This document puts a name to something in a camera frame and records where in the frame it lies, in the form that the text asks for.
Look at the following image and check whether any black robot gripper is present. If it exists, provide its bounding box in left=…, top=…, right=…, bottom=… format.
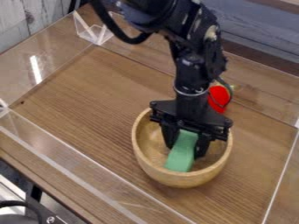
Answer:
left=149, top=89, right=232, bottom=158

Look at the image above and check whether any green rectangular block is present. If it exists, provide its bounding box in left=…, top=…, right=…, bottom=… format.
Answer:
left=162, top=129, right=197, bottom=172

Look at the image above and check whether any brown wooden bowl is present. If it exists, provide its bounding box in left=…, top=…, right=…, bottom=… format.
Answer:
left=132, top=108, right=232, bottom=188

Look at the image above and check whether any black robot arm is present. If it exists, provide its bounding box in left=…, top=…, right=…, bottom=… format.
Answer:
left=90, top=0, right=232, bottom=158

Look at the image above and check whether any red toy strawberry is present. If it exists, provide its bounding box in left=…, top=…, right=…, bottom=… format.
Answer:
left=208, top=85, right=233, bottom=114

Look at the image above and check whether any black clamp under table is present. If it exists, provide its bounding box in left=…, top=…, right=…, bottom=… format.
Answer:
left=0, top=182, right=68, bottom=224

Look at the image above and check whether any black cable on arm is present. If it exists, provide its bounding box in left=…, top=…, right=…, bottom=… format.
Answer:
left=213, top=76, right=236, bottom=109

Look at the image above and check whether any clear acrylic front wall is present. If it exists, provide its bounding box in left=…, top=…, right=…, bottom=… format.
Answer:
left=0, top=99, right=194, bottom=224

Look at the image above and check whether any clear acrylic corner bracket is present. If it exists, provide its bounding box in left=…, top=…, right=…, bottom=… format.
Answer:
left=72, top=11, right=113, bottom=46

